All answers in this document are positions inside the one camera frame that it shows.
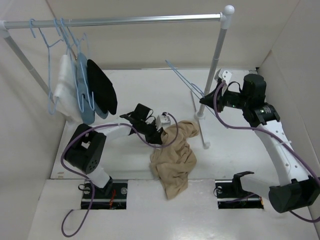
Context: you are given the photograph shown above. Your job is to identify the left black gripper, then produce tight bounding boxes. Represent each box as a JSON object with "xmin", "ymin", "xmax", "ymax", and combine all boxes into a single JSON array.
[{"xmin": 138, "ymin": 119, "xmax": 163, "ymax": 145}]

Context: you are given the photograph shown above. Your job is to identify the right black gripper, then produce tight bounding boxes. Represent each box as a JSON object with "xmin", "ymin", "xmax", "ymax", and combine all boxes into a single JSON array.
[{"xmin": 199, "ymin": 83, "xmax": 251, "ymax": 113}]

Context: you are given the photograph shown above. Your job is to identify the beige t shirt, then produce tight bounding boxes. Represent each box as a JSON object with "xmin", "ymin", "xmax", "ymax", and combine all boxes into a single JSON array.
[{"xmin": 149, "ymin": 120, "xmax": 200, "ymax": 200}]

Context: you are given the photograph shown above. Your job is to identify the light blue wire hanger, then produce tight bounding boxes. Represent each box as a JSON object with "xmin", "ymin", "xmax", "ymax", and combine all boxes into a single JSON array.
[{"xmin": 165, "ymin": 60, "xmax": 205, "ymax": 99}]

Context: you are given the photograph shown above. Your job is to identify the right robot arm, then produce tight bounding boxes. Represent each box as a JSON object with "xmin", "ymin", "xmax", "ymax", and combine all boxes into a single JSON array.
[{"xmin": 199, "ymin": 70, "xmax": 320, "ymax": 213}]

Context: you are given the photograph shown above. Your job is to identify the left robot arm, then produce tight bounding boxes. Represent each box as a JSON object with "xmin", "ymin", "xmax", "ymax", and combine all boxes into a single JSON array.
[{"xmin": 62, "ymin": 103, "xmax": 170, "ymax": 199}]

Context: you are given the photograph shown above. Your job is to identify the empty light blue hanger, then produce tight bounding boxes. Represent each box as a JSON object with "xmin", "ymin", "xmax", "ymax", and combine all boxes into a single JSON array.
[{"xmin": 29, "ymin": 18, "xmax": 64, "ymax": 115}]

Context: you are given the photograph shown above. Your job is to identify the light blue hanger with black cloth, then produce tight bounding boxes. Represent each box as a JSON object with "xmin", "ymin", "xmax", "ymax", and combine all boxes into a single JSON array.
[{"xmin": 74, "ymin": 32, "xmax": 90, "ymax": 60}]

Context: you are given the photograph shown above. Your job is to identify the light blue hanger with white cloth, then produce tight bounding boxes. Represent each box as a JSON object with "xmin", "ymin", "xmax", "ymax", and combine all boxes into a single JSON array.
[{"xmin": 53, "ymin": 17, "xmax": 77, "ymax": 60}]

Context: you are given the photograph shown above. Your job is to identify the black cloth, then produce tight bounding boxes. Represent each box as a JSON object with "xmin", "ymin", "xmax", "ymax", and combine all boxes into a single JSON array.
[{"xmin": 87, "ymin": 59, "xmax": 118, "ymax": 115}]

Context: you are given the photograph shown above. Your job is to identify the blue cloth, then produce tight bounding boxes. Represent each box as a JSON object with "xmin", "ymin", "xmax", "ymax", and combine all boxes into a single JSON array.
[{"xmin": 76, "ymin": 53, "xmax": 109, "ymax": 125}]

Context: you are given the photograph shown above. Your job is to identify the metal clothes rack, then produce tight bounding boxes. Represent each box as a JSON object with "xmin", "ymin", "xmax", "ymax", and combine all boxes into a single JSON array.
[{"xmin": 0, "ymin": 5, "xmax": 235, "ymax": 150}]

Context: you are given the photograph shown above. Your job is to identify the white cloth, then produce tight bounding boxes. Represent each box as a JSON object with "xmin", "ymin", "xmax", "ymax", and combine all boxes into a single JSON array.
[{"xmin": 53, "ymin": 54, "xmax": 82, "ymax": 123}]

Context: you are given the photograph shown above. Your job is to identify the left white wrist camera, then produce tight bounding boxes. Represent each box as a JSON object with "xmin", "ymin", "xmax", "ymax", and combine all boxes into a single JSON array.
[{"xmin": 155, "ymin": 112, "xmax": 171, "ymax": 131}]

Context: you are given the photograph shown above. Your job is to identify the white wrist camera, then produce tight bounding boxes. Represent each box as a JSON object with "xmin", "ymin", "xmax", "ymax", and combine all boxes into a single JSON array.
[
  {"xmin": 214, "ymin": 68, "xmax": 232, "ymax": 87},
  {"xmin": 155, "ymin": 112, "xmax": 171, "ymax": 131}
]

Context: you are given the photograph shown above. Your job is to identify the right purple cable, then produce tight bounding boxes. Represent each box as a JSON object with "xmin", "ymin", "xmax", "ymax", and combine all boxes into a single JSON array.
[{"xmin": 213, "ymin": 79, "xmax": 320, "ymax": 223}]

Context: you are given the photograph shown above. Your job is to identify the purple cable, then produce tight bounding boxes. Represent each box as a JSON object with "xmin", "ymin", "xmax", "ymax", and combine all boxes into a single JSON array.
[
  {"xmin": 60, "ymin": 112, "xmax": 181, "ymax": 238},
  {"xmin": 213, "ymin": 79, "xmax": 320, "ymax": 223}
]

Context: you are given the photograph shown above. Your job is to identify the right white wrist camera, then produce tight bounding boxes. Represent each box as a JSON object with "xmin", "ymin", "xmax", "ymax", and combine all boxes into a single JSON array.
[{"xmin": 214, "ymin": 68, "xmax": 232, "ymax": 87}]

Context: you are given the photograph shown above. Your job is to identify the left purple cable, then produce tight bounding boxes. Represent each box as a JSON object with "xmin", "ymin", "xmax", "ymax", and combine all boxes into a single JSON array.
[{"xmin": 60, "ymin": 112, "xmax": 181, "ymax": 238}]

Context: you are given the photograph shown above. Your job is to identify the aluminium rail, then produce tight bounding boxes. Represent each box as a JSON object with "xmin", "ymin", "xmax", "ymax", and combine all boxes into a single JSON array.
[{"xmin": 249, "ymin": 67, "xmax": 259, "ymax": 75}]

